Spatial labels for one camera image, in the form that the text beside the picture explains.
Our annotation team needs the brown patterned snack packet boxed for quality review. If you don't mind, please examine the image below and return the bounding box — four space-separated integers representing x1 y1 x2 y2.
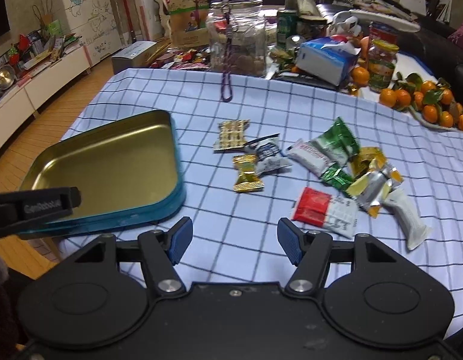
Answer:
213 119 250 151

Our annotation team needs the gold teal tin tray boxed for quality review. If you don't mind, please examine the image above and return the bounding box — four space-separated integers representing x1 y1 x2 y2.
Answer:
18 110 186 240

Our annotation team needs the blue checked tablecloth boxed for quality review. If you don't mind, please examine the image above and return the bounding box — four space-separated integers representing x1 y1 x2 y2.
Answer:
68 69 463 332

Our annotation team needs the plate of tangerines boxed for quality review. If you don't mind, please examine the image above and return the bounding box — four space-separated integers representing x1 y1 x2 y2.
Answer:
378 72 463 132

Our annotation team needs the single tangerine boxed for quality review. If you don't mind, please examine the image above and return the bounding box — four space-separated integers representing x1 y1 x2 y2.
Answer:
350 66 371 87

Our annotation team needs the paper bag with tree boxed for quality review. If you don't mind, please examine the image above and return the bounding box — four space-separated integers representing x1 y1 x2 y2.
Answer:
163 0 209 48

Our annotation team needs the green drink can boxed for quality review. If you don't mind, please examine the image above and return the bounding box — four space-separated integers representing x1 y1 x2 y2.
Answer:
276 9 297 49

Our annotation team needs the white tv cabinet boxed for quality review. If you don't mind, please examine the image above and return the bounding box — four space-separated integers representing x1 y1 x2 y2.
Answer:
0 46 92 149

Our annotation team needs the red white snack packet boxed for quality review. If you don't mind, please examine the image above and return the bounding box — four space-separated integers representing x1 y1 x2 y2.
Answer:
292 187 358 239

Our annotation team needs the gold candy packet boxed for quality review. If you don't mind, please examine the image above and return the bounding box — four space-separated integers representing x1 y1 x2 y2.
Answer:
233 154 264 193

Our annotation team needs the purple lanyard cord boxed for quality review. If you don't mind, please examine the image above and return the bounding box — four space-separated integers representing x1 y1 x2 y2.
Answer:
219 3 236 103

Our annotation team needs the blue tissue box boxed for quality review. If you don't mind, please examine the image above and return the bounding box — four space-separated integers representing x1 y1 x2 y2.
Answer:
295 37 361 87

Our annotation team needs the white pink snack bar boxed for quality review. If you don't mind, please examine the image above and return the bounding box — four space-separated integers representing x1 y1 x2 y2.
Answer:
286 139 334 177

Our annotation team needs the silver yellow snack packet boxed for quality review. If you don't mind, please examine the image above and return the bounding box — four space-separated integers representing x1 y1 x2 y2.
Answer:
345 158 403 218

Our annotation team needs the grey cardboard box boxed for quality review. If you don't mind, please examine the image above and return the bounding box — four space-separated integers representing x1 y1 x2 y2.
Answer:
111 41 157 74

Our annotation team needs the black white snack packet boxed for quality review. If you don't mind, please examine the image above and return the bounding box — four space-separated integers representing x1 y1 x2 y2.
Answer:
244 133 292 176

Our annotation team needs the small green candy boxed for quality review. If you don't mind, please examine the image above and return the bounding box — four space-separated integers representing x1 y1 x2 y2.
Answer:
319 163 354 192

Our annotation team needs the green white snack packet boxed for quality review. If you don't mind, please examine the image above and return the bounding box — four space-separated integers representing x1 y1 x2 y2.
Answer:
312 117 361 167

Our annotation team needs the yellow brown snack packet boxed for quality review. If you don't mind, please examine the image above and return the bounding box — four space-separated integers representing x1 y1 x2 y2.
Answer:
349 146 387 178

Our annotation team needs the pile of loose candies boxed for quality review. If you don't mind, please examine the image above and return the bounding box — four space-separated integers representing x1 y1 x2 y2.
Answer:
149 48 210 71

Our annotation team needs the glass jar with cookies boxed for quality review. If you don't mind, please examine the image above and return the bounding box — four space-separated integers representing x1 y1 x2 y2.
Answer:
206 0 267 77

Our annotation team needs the white plain snack bar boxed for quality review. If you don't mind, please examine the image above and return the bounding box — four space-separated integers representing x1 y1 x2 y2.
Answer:
383 188 432 251

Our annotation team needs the jar with yellow lid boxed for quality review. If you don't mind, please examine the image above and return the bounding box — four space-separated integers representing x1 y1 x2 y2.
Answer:
367 39 399 93

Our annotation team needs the white cartoon wardrobe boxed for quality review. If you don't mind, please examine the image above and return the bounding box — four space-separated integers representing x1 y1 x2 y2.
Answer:
64 0 122 66

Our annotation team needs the metal bowl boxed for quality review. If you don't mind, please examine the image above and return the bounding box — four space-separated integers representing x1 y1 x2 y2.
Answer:
0 64 17 91

